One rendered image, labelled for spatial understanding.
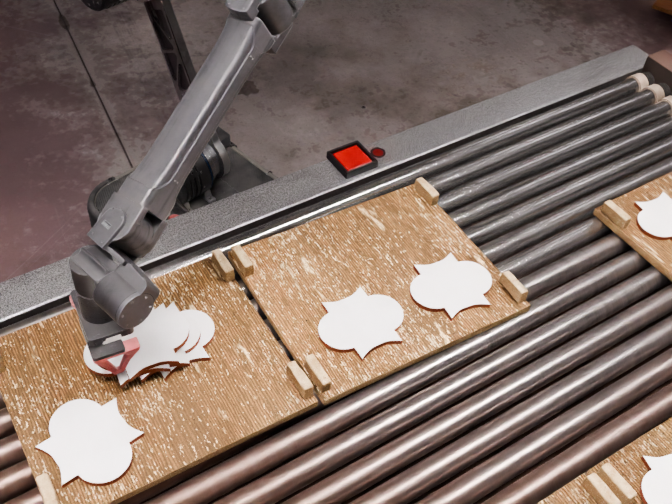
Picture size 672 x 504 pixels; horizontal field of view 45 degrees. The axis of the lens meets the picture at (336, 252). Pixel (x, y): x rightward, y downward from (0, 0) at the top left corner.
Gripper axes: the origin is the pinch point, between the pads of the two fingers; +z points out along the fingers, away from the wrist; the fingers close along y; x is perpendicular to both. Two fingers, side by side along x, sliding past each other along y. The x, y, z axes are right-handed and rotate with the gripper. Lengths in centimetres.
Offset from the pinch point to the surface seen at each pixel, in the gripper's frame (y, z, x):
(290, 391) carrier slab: -16.4, 3.9, -22.9
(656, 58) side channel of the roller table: 30, 0, -140
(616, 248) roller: -12, 5, -93
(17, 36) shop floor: 249, 96, -22
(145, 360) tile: -4.6, 0.1, -4.2
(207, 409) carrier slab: -14.0, 4.1, -10.3
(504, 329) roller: -19, 5, -62
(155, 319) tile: 2.3, 0.0, -8.1
